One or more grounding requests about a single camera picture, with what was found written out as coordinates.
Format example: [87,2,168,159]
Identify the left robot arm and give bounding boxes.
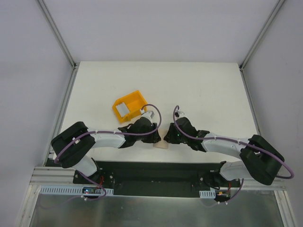
[51,117,161,184]

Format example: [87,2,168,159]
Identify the right aluminium post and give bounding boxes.
[239,0,287,71]

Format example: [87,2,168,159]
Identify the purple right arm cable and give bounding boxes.
[173,105,295,209]

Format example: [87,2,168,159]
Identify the aluminium frame rail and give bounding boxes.
[30,166,75,185]

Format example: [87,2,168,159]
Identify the beige card holder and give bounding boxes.
[153,140,169,149]

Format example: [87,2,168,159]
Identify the yellow plastic bin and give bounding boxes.
[112,90,147,123]

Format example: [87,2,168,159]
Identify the left aluminium post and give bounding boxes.
[35,0,80,70]

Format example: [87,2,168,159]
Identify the white cable duct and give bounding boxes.
[199,189,216,199]
[40,185,114,196]

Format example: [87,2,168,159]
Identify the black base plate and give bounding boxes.
[45,158,272,197]

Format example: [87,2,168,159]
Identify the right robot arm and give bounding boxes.
[164,117,285,187]

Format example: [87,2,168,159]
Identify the white cable duct left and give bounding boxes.
[40,185,114,196]

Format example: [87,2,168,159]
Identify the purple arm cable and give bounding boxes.
[39,104,163,209]
[173,105,295,209]

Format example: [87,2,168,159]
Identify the white cable duct right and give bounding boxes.
[199,189,216,199]

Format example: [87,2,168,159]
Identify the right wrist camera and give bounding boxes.
[176,110,186,118]

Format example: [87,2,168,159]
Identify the aluminium post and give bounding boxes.
[35,0,80,70]
[239,0,287,71]

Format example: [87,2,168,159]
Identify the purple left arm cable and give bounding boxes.
[39,104,163,209]

